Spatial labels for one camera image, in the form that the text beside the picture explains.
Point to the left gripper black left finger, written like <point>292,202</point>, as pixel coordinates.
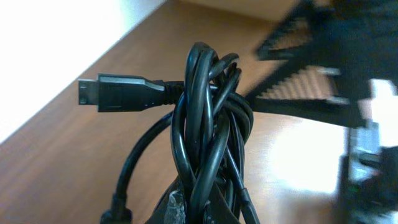
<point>173,204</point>

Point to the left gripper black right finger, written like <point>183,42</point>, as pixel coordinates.
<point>216,209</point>

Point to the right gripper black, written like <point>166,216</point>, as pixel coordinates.
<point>357,41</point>

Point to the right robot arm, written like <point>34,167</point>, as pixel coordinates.
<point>368,182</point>

